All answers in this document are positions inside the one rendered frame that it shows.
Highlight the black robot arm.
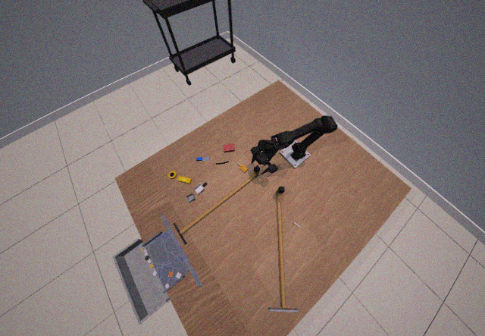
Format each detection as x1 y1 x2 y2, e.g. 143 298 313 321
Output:
255 116 338 166

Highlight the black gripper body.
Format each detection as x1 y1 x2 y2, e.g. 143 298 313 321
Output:
251 146 278 174

